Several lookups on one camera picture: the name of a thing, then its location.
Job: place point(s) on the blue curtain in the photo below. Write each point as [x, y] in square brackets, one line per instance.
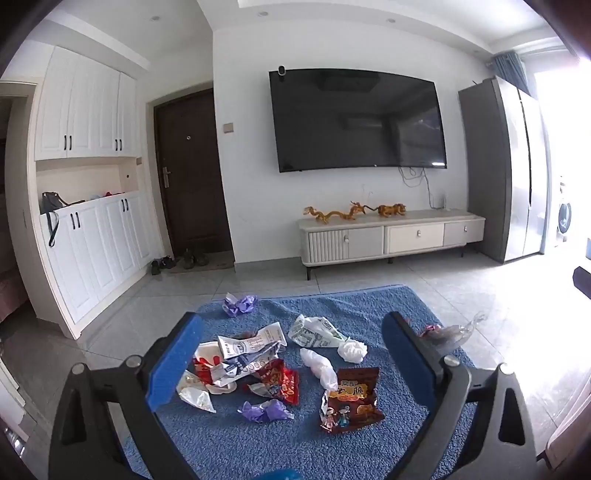
[510, 69]

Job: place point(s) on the crushed white milk carton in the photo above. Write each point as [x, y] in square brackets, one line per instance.
[251, 344]

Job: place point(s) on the white tissue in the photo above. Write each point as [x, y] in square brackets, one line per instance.
[352, 351]

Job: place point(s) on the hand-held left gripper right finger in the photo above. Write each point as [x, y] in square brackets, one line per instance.
[406, 355]

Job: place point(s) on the brown snack packet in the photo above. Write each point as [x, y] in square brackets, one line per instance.
[353, 397]

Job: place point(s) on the dark grey handbag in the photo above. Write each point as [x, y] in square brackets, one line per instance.
[53, 201]

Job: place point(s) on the beige wall switch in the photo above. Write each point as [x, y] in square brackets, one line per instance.
[227, 127]

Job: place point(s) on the white shoe cabinet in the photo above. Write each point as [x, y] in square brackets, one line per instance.
[87, 106]

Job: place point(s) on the blue shaggy rug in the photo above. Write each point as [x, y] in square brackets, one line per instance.
[369, 304]

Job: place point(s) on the dark brown entrance door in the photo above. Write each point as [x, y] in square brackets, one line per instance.
[194, 184]

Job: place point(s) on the golden dragon figurine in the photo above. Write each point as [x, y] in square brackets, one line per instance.
[330, 216]

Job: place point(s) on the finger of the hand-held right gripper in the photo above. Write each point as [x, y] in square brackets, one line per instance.
[582, 279]

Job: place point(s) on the brown ankle boot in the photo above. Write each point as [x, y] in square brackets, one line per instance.
[202, 257]
[187, 259]

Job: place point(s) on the white washing machine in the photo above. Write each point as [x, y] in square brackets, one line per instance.
[564, 217]

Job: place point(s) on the red snack packet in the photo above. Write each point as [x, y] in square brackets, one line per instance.
[281, 383]

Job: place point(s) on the purple candy wrapper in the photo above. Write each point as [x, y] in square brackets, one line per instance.
[238, 304]
[265, 410]

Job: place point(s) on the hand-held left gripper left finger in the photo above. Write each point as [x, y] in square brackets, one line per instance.
[175, 360]

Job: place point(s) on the white television console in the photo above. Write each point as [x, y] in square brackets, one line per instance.
[415, 237]

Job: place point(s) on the green printed white plastic bag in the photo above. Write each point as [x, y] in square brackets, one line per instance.
[314, 332]

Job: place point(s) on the shoes by door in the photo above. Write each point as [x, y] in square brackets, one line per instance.
[221, 264]

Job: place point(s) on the golden tiger figurine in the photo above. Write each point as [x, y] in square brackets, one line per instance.
[391, 210]

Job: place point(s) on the dark low shoe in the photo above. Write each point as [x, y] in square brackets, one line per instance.
[168, 262]
[156, 266]

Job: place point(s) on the black wall television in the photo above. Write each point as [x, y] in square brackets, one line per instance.
[355, 120]

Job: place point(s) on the small white webcam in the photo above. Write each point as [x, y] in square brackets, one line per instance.
[281, 70]

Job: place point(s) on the grey refrigerator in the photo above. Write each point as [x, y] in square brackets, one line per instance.
[498, 175]

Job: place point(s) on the clear wrapper with red print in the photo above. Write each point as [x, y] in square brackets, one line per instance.
[450, 333]

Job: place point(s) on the clear plastic bag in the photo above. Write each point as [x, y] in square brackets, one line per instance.
[196, 397]

